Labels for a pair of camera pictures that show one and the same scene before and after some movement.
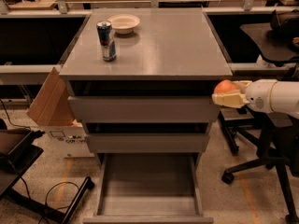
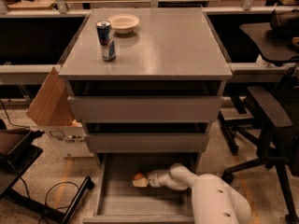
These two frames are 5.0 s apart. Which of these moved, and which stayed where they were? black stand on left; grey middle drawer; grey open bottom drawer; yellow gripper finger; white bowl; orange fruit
Moved: orange fruit; yellow gripper finger
Stayed: grey open bottom drawer; white bowl; black stand on left; grey middle drawer
